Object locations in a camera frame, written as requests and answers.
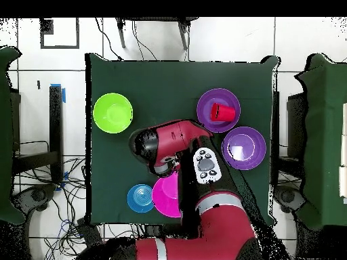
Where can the purple plastic bowl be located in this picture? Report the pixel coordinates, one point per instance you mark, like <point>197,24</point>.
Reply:
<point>257,159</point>
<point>204,108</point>

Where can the large pink plastic bowl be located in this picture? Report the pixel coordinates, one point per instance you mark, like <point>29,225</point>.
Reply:
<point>165,197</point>

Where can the red plastic cup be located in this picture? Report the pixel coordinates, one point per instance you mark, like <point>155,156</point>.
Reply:
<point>223,112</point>

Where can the green plastic bowl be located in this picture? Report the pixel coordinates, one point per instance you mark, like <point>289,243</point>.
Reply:
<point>112,113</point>

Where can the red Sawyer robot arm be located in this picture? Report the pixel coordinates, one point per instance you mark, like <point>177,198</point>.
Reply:
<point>222,233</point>

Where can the dark green tablecloth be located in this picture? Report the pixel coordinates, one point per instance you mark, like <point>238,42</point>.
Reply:
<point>162,81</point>

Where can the light blue plastic bowl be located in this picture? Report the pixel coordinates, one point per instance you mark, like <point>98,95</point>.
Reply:
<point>139,198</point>

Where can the blue tape strip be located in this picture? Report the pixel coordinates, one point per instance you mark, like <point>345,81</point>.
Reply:
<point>64,96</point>

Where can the stand with metal legs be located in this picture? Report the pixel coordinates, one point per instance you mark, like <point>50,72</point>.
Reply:
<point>121,33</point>

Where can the black power brick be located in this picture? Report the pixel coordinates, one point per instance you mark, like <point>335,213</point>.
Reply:
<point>89,233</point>

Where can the green cloth covered side table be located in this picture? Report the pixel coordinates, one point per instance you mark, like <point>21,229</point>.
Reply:
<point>6,135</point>
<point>325,135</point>

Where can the black metal post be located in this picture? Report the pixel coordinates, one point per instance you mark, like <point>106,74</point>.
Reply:
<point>276,135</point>

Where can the black metal frame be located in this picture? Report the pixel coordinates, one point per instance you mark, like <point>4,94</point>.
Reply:
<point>55,122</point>

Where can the grey pedestal foot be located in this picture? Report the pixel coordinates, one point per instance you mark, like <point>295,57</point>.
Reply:
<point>38,195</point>
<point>287,196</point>

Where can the black square floor frame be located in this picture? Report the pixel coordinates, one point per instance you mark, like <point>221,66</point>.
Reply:
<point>59,47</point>

